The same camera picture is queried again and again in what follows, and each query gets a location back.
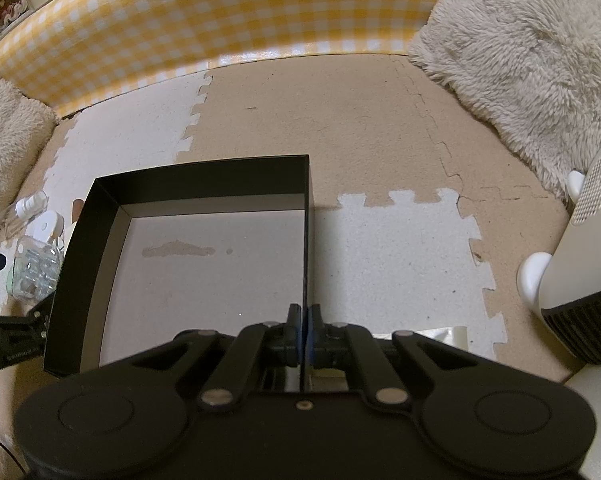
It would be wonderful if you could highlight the small white bottle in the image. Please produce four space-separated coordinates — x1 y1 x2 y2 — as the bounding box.
14 192 49 219

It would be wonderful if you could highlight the large fluffy cream cushion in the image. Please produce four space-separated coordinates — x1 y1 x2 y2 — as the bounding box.
408 0 601 206

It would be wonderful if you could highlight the clear plastic compartment case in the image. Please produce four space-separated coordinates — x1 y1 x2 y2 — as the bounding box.
9 234 65 302

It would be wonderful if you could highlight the tan foam puzzle mat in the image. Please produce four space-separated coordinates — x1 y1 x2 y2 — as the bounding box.
178 55 574 386

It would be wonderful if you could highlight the fluffy beige rug left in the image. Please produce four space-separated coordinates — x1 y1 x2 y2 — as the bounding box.
0 67 58 261

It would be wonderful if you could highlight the black cardboard box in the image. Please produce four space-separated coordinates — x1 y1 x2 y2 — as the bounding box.
43 155 314 396

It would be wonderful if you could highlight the round white container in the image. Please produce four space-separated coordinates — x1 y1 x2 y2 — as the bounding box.
32 212 64 242

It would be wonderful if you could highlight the black cable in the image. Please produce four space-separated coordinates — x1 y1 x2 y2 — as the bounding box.
0 435 28 478

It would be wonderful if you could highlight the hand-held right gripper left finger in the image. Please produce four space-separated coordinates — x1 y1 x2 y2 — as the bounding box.
125 304 304 411

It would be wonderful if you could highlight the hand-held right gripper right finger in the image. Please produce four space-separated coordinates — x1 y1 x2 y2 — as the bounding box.
305 305 481 407

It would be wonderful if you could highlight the white foam puzzle mat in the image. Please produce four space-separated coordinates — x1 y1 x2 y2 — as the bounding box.
311 187 507 347
43 72 214 223

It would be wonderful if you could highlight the white electric heater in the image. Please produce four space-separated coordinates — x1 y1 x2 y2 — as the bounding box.
518 130 601 366

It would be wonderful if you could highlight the yellow checked panel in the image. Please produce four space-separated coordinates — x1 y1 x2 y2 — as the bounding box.
0 0 461 118

